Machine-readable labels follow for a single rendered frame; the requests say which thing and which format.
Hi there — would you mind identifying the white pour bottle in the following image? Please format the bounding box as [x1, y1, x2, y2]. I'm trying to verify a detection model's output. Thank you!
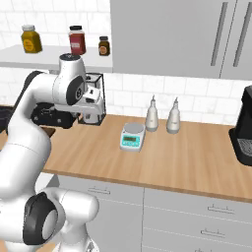
[145, 94, 160, 133]
[165, 96, 182, 135]

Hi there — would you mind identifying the red jar with black lid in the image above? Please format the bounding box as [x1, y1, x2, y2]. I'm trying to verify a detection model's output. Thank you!
[68, 25, 88, 56]

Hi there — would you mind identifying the yellow jar with grey lid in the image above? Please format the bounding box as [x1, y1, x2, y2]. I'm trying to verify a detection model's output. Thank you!
[21, 24, 43, 54]

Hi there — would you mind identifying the black hob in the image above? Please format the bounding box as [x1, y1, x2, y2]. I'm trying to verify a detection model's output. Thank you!
[0, 104, 16, 134]

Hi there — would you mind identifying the grey base cupboard door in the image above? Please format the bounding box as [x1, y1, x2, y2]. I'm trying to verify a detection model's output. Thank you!
[86, 197, 145, 252]

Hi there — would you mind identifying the black coffee machine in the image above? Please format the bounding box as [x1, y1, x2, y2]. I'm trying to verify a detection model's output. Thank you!
[227, 85, 252, 167]

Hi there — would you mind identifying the white kitchen scale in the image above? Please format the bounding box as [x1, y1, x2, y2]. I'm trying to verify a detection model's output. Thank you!
[119, 122, 147, 153]

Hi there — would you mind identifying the grey wall cupboard door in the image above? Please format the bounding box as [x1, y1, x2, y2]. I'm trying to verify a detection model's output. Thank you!
[109, 0, 238, 80]
[220, 0, 252, 82]

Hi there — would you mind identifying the white wall shelf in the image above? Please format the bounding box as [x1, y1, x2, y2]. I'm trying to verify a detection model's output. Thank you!
[0, 43, 114, 74]

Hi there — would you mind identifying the small brown jar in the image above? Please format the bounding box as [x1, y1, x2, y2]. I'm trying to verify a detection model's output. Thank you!
[97, 35, 111, 57]

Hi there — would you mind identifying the grey bar cupboard handle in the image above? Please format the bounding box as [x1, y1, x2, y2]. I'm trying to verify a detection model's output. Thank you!
[210, 2, 229, 67]
[232, 2, 252, 68]

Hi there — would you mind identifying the grey drawer front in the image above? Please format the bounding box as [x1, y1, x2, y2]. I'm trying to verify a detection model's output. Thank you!
[143, 187, 252, 226]
[142, 208, 252, 246]
[54, 174, 146, 207]
[141, 226, 252, 252]

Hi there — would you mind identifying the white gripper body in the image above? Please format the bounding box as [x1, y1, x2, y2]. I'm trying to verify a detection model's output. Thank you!
[78, 96, 105, 115]

